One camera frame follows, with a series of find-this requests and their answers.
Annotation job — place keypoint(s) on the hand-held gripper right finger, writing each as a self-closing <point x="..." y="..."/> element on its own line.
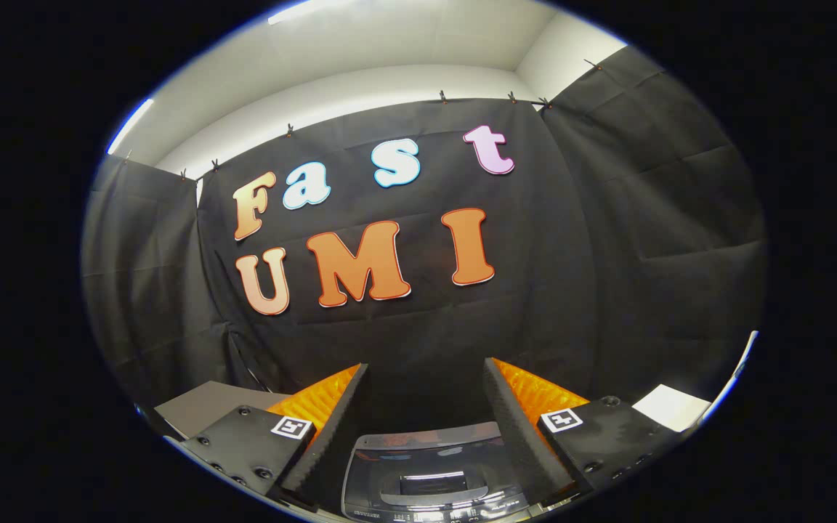
<point x="520" y="443"/>

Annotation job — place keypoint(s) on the grey washing machine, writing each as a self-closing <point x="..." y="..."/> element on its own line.
<point x="426" y="516"/>

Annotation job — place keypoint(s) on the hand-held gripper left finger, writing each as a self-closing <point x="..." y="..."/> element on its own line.
<point x="342" y="436"/>

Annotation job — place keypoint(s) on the white table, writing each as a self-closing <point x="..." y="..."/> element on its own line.
<point x="673" y="407"/>

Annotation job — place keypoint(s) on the dark washing machine lid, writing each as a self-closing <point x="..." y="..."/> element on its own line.
<point x="426" y="457"/>

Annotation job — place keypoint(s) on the grey side table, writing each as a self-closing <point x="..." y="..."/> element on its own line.
<point x="208" y="407"/>

